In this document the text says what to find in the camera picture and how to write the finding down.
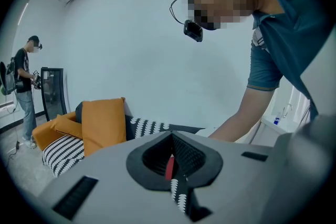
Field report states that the person's right forearm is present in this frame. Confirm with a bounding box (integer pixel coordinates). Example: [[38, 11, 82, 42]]
[[206, 86, 281, 143]]

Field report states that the black floor cable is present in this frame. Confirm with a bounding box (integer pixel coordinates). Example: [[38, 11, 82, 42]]
[[6, 96, 22, 166]]

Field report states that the orange sofa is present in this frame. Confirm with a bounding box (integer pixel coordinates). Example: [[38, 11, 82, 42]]
[[31, 97, 208, 179]]

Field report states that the chrome faucet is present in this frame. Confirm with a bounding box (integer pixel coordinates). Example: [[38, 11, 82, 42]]
[[281, 102, 294, 121]]

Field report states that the white vanity cabinet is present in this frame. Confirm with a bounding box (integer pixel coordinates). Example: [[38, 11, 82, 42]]
[[248, 112, 311, 145]]

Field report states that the small orange cushion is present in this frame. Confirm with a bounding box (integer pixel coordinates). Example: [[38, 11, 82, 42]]
[[50, 113, 84, 139]]

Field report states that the person's blue shirt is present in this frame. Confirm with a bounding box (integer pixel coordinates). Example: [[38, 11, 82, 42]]
[[237, 0, 332, 124]]

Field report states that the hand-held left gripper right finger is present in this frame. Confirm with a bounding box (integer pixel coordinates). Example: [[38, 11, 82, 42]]
[[172, 131, 278, 224]]

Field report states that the large orange cushion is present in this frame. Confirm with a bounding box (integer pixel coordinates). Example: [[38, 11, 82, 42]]
[[81, 97, 128, 158]]

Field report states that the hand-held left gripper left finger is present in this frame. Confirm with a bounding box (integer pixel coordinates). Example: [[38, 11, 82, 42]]
[[36, 131, 190, 224]]

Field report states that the black cabinet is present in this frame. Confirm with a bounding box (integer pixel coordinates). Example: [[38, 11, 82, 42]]
[[40, 66, 70, 122]]

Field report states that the black cushion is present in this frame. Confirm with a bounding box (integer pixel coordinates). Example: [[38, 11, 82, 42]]
[[75, 101, 85, 124]]

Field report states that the black head camera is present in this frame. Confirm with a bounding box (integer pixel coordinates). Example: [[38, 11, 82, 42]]
[[182, 19, 205, 43]]

